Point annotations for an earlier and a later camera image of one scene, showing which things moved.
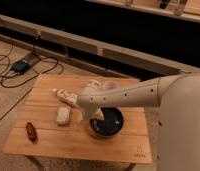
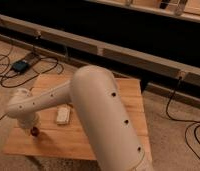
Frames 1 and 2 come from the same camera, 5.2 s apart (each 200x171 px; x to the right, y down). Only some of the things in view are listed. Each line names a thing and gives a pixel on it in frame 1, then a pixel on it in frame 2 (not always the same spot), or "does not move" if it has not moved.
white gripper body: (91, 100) to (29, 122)
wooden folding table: (53, 127) does not move
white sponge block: (63, 115) does not move
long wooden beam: (99, 48) does not move
